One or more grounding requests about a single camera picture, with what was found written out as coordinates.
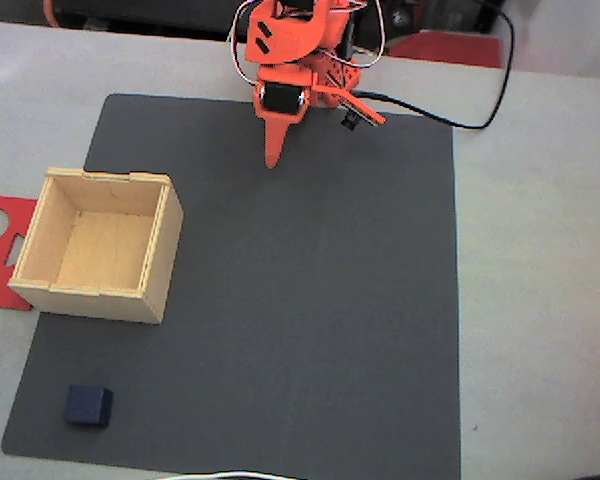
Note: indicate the wooden box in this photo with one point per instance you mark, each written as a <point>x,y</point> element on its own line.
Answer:
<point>105,250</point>

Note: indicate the blue cube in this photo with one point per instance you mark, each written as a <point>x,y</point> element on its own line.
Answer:
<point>87,405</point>

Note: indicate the dark grey mat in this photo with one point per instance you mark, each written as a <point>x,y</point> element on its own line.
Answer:
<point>305,300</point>

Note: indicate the red flat object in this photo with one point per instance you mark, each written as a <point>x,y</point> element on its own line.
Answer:
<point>445,50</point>

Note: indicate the red sheet with cut-outs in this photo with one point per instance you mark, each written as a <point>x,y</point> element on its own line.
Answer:
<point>0,285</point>

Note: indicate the orange gripper camera mount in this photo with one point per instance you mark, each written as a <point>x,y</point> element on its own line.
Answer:
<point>360,107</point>

